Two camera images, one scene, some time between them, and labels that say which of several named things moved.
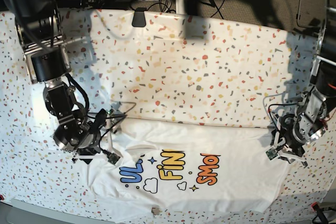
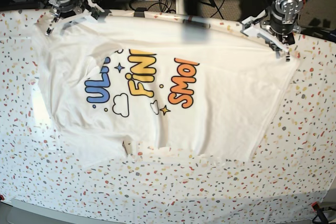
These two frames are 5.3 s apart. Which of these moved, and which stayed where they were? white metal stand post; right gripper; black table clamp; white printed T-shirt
Moved: white printed T-shirt; right gripper
Stayed: white metal stand post; black table clamp
